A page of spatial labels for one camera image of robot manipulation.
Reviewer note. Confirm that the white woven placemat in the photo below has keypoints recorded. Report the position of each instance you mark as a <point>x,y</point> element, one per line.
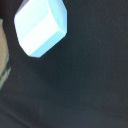
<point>4,56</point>

